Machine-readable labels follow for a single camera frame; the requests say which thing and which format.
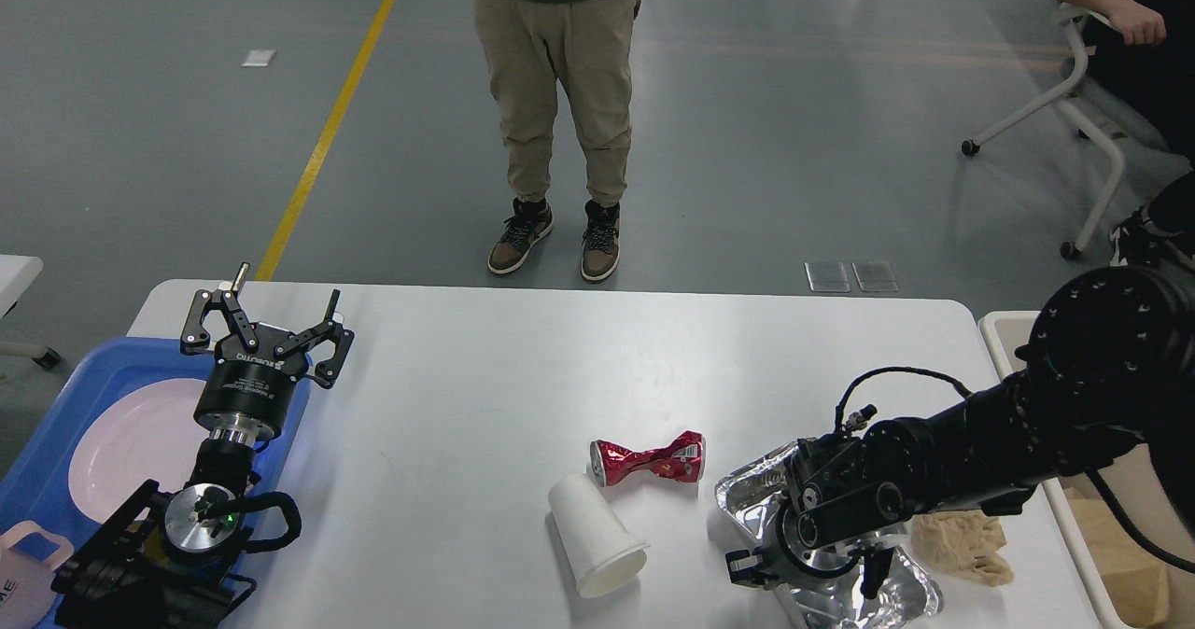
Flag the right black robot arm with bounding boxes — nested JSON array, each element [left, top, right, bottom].
[[725, 265, 1194, 599]]

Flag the beige plastic bin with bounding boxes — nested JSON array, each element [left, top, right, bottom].
[[978, 311, 1194, 628]]

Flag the aluminium foil tray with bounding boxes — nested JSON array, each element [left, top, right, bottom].
[[713, 434, 944, 628]]

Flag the person in khaki trousers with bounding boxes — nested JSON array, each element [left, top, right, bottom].
[[472, 0, 641, 282]]

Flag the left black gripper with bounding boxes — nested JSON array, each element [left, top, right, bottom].
[[178, 262, 354, 442]]

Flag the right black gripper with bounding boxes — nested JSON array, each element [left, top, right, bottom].
[[725, 503, 862, 588]]

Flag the pink HOME mug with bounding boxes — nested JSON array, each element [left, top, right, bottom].
[[1, 520, 76, 628]]

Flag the white side table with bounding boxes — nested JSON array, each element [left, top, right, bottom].
[[1, 254, 63, 370]]

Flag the brown paper bag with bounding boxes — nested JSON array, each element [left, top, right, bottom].
[[1064, 488, 1171, 628]]

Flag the white office chair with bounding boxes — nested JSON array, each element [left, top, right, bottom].
[[960, 4, 1171, 259]]

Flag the crushed red can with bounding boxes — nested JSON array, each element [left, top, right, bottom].
[[589, 430, 706, 487]]

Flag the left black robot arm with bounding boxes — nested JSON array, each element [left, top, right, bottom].
[[51, 263, 355, 628]]

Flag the pink plate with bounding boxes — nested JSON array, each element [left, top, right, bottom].
[[68, 378, 206, 524]]

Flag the person in dark trousers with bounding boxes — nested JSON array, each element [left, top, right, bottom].
[[1058, 0, 1194, 269]]

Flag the white paper cup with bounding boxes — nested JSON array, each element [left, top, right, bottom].
[[549, 474, 648, 599]]

